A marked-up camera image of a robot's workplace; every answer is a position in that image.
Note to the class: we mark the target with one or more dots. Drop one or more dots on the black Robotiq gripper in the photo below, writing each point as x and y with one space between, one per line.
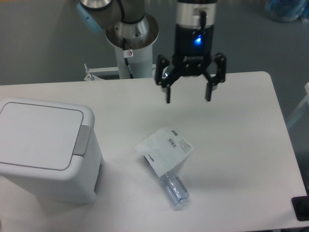
194 48

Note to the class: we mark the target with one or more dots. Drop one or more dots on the white push-lid trash can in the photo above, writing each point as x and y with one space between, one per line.
50 149

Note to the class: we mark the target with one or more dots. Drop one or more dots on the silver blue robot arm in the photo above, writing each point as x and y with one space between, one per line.
132 32

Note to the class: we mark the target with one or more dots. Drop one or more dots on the white plastic package bag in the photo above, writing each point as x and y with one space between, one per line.
165 149

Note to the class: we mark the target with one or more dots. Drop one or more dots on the blue plastic bag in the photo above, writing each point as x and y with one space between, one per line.
287 11

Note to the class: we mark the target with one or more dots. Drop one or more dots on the clear plastic water bottle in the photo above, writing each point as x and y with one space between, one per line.
173 187

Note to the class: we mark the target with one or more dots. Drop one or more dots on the black device at table edge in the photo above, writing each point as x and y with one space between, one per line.
301 207

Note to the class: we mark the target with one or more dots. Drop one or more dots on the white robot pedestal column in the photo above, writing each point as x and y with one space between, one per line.
134 56

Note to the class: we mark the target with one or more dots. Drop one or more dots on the white metal base frame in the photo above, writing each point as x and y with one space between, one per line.
94 74

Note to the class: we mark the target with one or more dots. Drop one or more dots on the white frame at right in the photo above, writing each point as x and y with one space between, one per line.
299 110

